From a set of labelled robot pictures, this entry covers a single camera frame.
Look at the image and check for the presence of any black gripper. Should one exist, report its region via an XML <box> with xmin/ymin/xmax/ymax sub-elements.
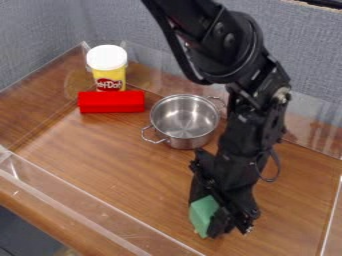
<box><xmin>188</xmin><ymin>149</ymin><xmax>260</xmax><ymax>238</ymax></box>

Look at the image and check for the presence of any green foam block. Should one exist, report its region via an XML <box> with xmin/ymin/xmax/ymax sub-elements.
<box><xmin>188</xmin><ymin>195</ymin><xmax>219</xmax><ymax>238</ymax></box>

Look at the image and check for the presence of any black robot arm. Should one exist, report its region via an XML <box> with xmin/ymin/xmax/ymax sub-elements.
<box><xmin>140</xmin><ymin>0</ymin><xmax>291</xmax><ymax>238</ymax></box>

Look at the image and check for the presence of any small steel pot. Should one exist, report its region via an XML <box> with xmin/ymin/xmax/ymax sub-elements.
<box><xmin>140</xmin><ymin>94</ymin><xmax>227</xmax><ymax>150</ymax></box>

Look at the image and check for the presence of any red rectangular block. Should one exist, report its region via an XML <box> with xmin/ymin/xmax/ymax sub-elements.
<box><xmin>77</xmin><ymin>90</ymin><xmax>144</xmax><ymax>113</ymax></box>

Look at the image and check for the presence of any yellow Play-Doh can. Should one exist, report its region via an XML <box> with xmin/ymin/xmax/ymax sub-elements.
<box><xmin>85</xmin><ymin>45</ymin><xmax>128</xmax><ymax>92</ymax></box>

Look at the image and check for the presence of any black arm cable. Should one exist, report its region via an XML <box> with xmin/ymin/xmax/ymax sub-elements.
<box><xmin>255</xmin><ymin>146</ymin><xmax>283</xmax><ymax>183</ymax></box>

